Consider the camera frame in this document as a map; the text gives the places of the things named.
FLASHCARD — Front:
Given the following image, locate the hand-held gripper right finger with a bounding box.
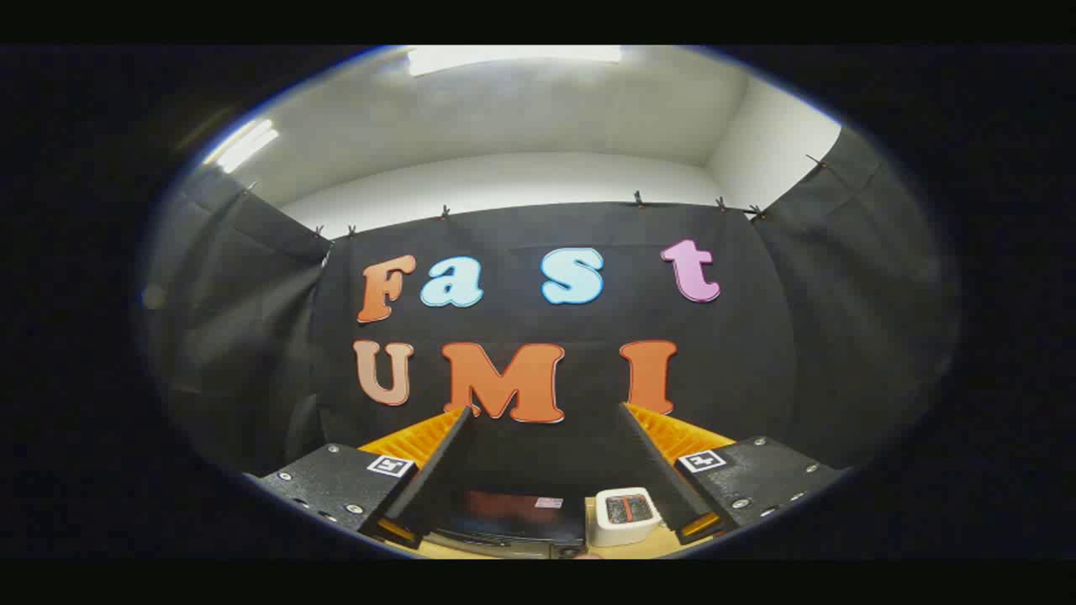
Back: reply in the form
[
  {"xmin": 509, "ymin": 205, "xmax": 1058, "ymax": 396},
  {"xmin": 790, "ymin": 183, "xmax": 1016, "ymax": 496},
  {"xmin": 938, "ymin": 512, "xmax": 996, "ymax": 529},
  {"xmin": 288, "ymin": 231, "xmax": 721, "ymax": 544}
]
[{"xmin": 618, "ymin": 402, "xmax": 850, "ymax": 545}]

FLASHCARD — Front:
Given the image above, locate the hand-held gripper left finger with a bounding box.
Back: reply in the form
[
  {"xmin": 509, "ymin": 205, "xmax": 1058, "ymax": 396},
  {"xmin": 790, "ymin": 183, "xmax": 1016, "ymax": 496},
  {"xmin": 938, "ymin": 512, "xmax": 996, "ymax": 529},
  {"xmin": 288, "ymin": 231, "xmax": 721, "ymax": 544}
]
[{"xmin": 244, "ymin": 406, "xmax": 476, "ymax": 551}]

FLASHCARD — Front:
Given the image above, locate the black toaster oven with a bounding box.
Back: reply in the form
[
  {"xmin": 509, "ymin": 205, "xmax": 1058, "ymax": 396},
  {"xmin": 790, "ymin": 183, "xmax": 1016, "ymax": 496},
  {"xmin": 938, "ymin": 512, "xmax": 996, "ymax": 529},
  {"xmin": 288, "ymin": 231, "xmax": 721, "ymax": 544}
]
[{"xmin": 425, "ymin": 483, "xmax": 589, "ymax": 560}]

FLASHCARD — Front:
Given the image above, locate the white plastic box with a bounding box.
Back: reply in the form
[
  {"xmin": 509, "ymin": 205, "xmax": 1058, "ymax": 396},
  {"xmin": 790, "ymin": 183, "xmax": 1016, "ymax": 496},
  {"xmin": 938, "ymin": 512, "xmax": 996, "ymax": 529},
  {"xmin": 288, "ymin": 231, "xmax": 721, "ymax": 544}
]
[{"xmin": 588, "ymin": 487, "xmax": 662, "ymax": 549}]

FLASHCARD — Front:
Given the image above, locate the black backdrop cloth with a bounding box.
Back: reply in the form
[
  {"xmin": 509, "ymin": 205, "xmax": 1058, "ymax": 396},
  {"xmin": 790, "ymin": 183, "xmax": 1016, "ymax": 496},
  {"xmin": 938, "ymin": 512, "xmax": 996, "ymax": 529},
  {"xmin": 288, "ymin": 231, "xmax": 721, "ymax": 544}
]
[{"xmin": 143, "ymin": 126, "xmax": 959, "ymax": 539}]

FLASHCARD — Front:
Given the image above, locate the narrow ceiling light panel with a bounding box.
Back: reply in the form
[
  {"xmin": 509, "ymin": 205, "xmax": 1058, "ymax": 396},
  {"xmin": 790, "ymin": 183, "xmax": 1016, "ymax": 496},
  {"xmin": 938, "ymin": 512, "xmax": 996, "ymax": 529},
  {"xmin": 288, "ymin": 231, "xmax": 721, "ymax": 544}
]
[{"xmin": 206, "ymin": 119, "xmax": 280, "ymax": 174}]

